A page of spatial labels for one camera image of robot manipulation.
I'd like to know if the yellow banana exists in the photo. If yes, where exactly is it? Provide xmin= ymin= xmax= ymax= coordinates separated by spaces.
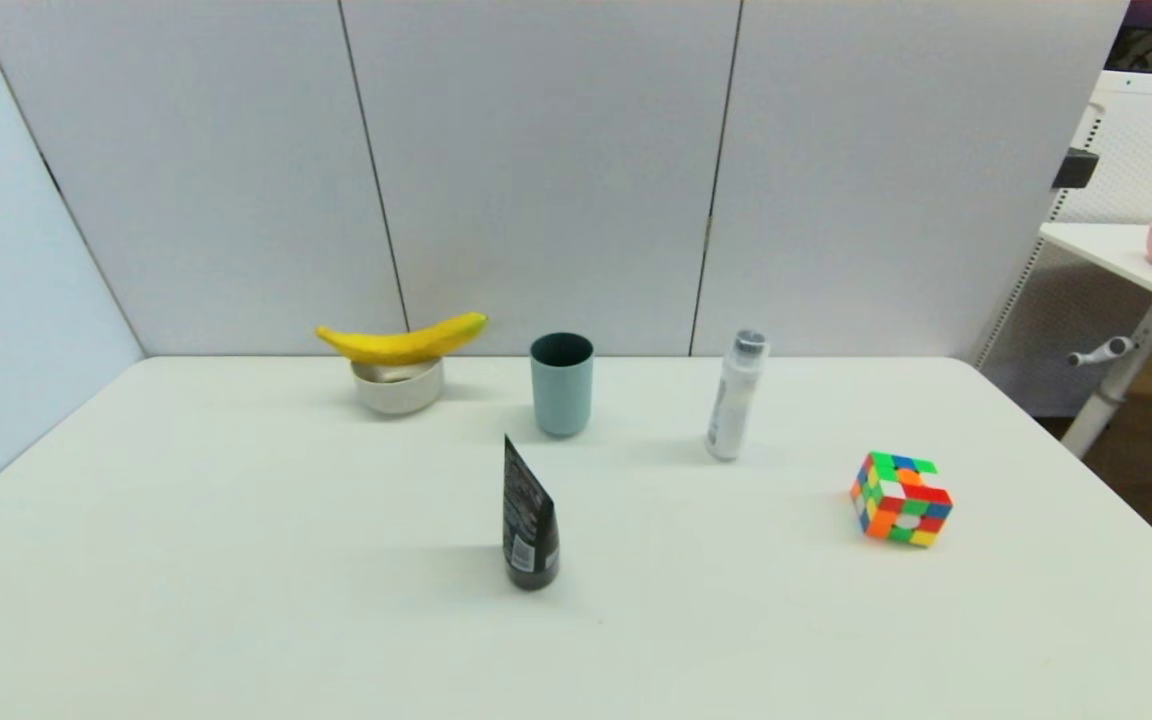
xmin=316 ymin=312 xmax=488 ymax=366

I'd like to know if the beige bowl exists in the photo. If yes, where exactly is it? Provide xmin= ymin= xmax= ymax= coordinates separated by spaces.
xmin=351 ymin=355 xmax=445 ymax=416

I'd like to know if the teal plastic cup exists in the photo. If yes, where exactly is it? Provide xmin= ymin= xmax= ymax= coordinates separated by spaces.
xmin=530 ymin=332 xmax=595 ymax=437

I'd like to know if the white cylindrical bottle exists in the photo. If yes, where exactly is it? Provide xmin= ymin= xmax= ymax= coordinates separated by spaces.
xmin=704 ymin=328 xmax=770 ymax=462

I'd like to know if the black squeeze tube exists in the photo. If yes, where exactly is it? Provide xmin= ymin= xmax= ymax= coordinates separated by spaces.
xmin=502 ymin=435 xmax=560 ymax=592

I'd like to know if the multicoloured puzzle cube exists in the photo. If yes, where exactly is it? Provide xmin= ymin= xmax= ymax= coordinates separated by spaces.
xmin=849 ymin=452 xmax=954 ymax=548

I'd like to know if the black clamp on panel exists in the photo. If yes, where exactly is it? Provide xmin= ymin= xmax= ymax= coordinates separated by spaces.
xmin=1052 ymin=148 xmax=1101 ymax=191

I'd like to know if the white side desk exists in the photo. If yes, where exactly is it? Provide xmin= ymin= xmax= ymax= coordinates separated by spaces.
xmin=1040 ymin=222 xmax=1152 ymax=461

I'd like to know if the white pegboard panel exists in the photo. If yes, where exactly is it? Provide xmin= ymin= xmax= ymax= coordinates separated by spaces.
xmin=976 ymin=70 xmax=1152 ymax=416

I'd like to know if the white desk crank handle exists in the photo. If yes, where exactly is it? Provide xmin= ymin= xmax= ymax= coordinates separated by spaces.
xmin=1068 ymin=335 xmax=1137 ymax=367

